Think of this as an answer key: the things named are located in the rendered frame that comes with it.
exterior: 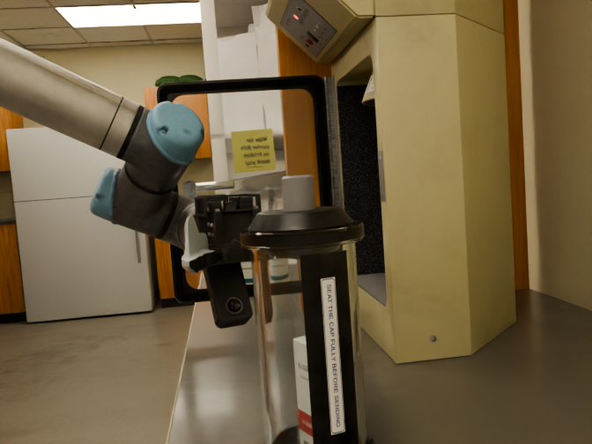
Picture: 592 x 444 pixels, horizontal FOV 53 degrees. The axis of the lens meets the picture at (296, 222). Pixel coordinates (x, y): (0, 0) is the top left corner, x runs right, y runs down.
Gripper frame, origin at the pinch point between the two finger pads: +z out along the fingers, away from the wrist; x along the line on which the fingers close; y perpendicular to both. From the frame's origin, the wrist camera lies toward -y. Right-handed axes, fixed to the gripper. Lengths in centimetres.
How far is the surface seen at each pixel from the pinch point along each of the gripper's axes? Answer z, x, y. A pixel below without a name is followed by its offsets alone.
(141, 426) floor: -240, 10, -113
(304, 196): 13.3, 0.0, 7.4
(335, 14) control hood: -16.0, 18.6, 31.1
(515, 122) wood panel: -36, 68, 17
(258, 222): 12.7, -4.0, 5.4
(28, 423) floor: -278, -43, -114
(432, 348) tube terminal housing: -8.5, 27.3, -16.0
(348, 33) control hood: -18.6, 21.8, 29.3
